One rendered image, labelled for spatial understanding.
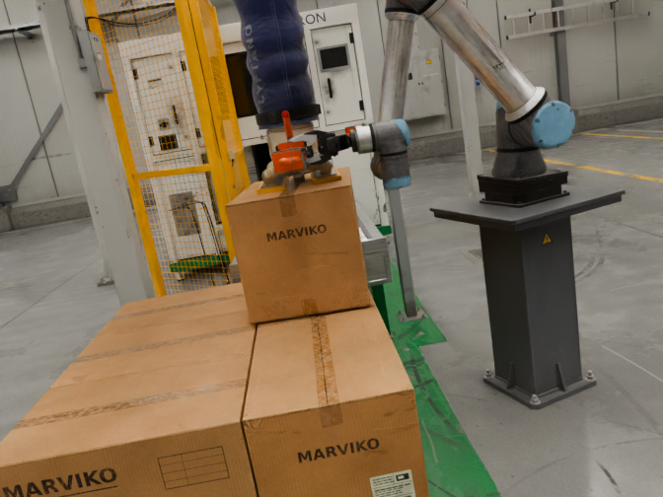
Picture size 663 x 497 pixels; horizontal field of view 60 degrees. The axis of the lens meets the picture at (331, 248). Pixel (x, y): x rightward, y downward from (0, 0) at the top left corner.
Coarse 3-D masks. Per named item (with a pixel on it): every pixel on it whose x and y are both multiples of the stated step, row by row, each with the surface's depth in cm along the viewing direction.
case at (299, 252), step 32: (256, 192) 200; (288, 192) 185; (320, 192) 179; (352, 192) 186; (256, 224) 182; (288, 224) 181; (320, 224) 181; (352, 224) 181; (256, 256) 184; (288, 256) 184; (320, 256) 184; (352, 256) 183; (256, 288) 186; (288, 288) 186; (320, 288) 186; (352, 288) 186; (256, 320) 189
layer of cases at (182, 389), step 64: (128, 320) 218; (192, 320) 205; (320, 320) 184; (64, 384) 168; (128, 384) 160; (192, 384) 153; (256, 384) 147; (320, 384) 141; (384, 384) 135; (0, 448) 136; (64, 448) 131; (128, 448) 130; (192, 448) 131; (256, 448) 132; (320, 448) 133; (384, 448) 134
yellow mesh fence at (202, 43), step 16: (192, 0) 341; (208, 0) 416; (192, 16) 343; (208, 16) 404; (208, 32) 391; (208, 48) 375; (208, 64) 349; (224, 64) 449; (208, 80) 351; (224, 80) 437; (208, 96) 353; (224, 96) 416; (224, 112) 400; (224, 128) 382; (224, 144) 360; (240, 144) 464; (224, 160) 362; (240, 160) 466; (240, 192) 408
